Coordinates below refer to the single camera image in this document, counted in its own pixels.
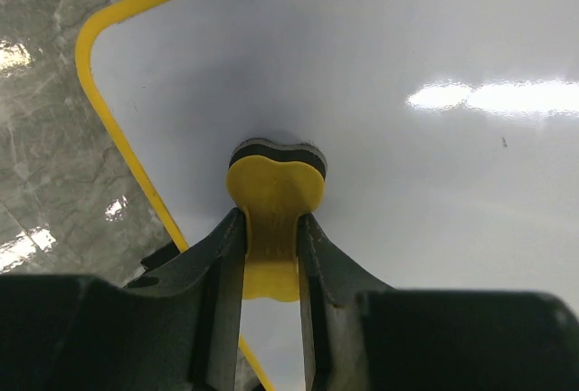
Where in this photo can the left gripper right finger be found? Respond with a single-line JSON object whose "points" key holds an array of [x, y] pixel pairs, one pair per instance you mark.
{"points": [[359, 333]]}

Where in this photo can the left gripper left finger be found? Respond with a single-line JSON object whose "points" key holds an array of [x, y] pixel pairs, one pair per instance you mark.
{"points": [[174, 328]]}

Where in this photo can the yellow bone-shaped eraser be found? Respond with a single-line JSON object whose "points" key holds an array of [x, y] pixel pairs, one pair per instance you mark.
{"points": [[274, 185]]}

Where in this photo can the yellow-framed whiteboard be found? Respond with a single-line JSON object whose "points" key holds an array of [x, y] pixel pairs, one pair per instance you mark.
{"points": [[450, 127]]}

